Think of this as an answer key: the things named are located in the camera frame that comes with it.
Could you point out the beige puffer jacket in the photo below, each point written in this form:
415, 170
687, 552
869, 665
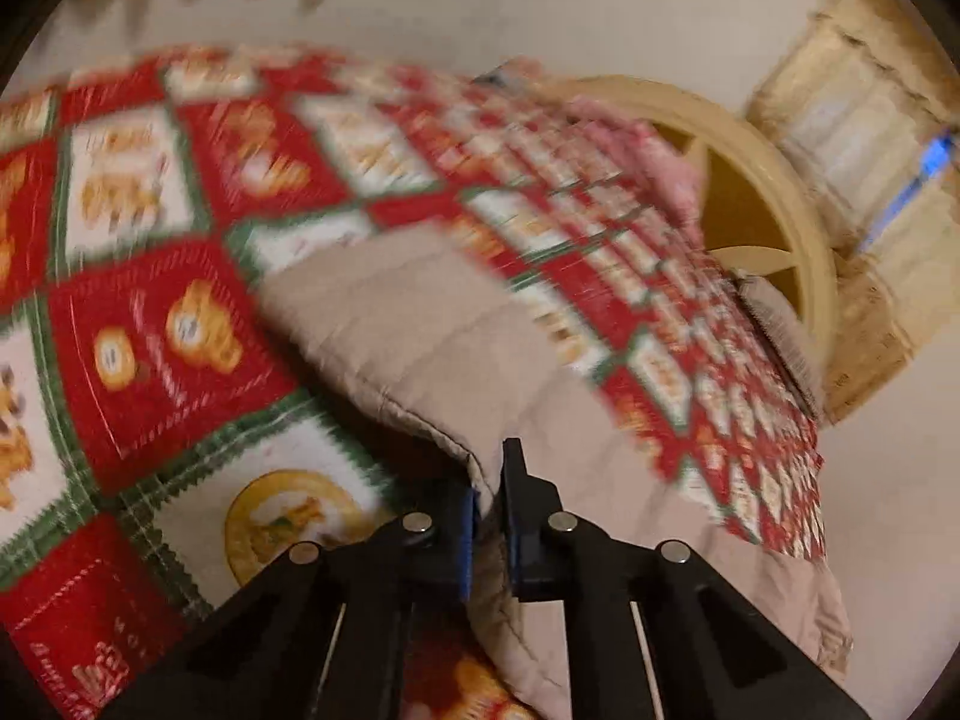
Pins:
450, 330

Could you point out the red checked printed blanket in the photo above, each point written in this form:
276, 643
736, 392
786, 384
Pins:
150, 315

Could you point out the beige floral curtain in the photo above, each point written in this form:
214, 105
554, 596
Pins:
847, 112

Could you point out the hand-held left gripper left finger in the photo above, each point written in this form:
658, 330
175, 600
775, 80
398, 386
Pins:
468, 547

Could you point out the cream round bed headboard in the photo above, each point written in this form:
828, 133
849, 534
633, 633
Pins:
750, 157

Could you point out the window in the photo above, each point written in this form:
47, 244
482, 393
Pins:
911, 180

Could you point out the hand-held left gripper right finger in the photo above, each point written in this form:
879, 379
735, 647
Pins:
512, 540

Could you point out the striped pillow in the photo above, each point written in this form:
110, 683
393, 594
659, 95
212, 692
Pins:
780, 330

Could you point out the pink quilted pillow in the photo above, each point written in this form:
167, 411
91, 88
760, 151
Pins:
660, 157

